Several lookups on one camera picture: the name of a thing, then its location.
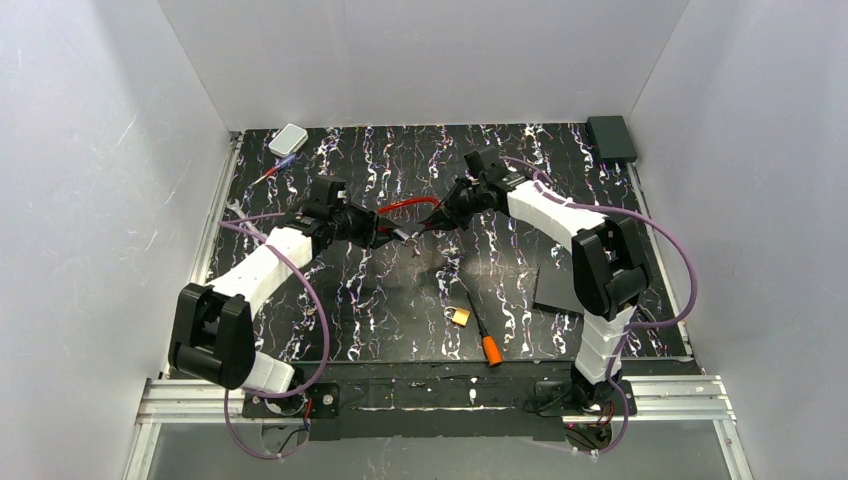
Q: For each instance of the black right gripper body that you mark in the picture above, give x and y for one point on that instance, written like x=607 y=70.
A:
x=452 y=209

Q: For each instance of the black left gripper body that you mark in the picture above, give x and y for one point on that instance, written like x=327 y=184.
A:
x=374 y=229

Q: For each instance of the red cable lock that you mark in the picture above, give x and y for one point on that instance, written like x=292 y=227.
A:
x=420 y=200

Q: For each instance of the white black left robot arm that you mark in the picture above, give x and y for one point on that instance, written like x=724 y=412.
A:
x=212 y=337

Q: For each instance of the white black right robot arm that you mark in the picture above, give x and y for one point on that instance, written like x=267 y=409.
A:
x=609 y=265

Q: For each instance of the blue red pen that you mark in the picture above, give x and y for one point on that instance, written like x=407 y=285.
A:
x=281 y=164

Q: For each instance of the small silver wrench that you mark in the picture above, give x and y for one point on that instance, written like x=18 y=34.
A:
x=242 y=217

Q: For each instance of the white rectangular box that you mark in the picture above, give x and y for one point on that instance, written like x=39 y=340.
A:
x=288 y=140

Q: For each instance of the brass padlock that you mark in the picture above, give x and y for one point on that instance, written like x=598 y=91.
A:
x=457 y=315

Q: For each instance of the dark grey flat plate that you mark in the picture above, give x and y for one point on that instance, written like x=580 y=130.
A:
x=554 y=291

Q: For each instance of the black box in corner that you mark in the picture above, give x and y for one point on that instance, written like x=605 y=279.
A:
x=611 y=139

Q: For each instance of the orange handled screwdriver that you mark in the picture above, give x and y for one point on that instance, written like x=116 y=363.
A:
x=490 y=348

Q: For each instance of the aluminium frame rail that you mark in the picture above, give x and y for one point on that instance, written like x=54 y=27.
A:
x=406 y=393

